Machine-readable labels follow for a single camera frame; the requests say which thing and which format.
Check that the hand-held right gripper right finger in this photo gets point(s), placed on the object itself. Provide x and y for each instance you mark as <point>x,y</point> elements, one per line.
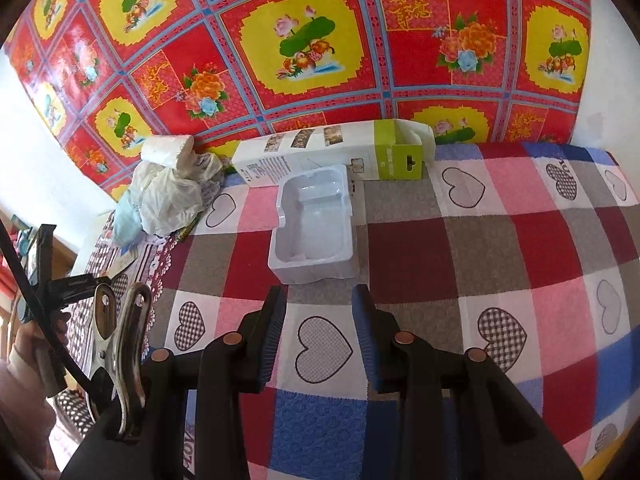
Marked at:
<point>362,330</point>

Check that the printed paper card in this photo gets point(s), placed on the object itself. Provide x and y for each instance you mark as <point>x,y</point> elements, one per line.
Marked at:
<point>124,262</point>

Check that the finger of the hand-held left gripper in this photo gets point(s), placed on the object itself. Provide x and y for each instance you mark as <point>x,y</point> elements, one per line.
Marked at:
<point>87,282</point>

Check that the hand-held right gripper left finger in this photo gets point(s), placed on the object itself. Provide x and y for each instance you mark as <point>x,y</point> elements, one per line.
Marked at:
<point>272,330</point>

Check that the white cardboard box green ends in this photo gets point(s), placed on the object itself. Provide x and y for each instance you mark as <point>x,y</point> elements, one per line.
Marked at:
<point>280,150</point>

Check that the red white patterned cloth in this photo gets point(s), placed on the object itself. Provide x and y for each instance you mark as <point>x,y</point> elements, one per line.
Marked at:
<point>100,260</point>

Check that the white plastic bag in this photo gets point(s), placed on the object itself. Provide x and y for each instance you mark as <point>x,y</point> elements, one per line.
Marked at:
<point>165,200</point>

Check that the wooden cabinet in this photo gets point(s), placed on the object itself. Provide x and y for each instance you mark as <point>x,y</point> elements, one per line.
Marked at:
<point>67,255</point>

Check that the person's left hand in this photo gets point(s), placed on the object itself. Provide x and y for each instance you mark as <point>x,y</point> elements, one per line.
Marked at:
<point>22,345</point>

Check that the yellow green packet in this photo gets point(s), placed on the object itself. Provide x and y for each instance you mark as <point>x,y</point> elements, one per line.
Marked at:
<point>187,227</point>

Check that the metal spring clip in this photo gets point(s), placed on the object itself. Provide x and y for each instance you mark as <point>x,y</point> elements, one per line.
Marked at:
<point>125,350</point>

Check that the checked heart blanket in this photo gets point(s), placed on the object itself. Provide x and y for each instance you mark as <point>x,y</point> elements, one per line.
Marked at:
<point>450,260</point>

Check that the white plastic tray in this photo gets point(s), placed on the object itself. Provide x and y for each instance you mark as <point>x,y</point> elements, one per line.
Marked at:
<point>310,230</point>

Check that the red floral wall covering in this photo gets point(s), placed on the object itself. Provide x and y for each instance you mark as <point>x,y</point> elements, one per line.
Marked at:
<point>320,35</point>

